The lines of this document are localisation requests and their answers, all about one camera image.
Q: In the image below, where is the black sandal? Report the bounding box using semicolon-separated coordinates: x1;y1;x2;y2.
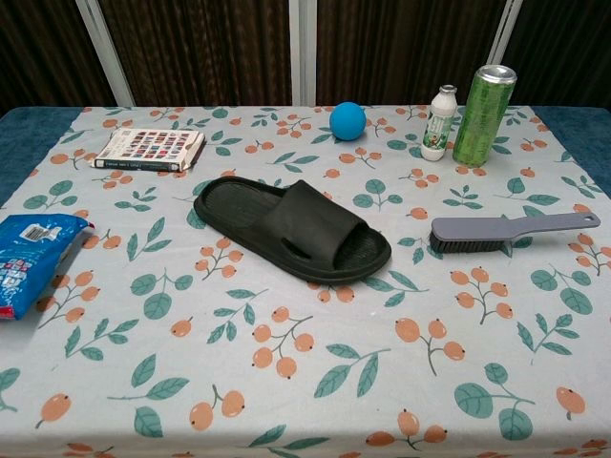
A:
193;175;393;286

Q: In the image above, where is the grey scrub brush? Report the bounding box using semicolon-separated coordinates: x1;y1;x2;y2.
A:
429;212;602;260

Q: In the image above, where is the blue rubber ball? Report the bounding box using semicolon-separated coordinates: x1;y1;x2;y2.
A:
329;101;369;142

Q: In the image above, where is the floral fruit print tablecloth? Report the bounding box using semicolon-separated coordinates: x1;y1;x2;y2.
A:
0;104;611;458

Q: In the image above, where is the small white plastic bottle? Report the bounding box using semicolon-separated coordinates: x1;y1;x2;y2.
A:
420;84;459;162

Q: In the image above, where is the patterned card box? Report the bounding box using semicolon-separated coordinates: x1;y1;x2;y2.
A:
91;127;206;174

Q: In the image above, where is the dark brown partition panel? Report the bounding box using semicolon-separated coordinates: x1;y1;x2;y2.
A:
90;0;306;107
495;0;611;112
0;0;136;116
303;0;522;107

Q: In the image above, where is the tall green drink can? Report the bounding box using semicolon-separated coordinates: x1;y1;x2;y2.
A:
452;64;518;168

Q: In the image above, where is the blue snack bag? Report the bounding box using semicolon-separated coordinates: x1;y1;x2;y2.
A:
0;213;96;322

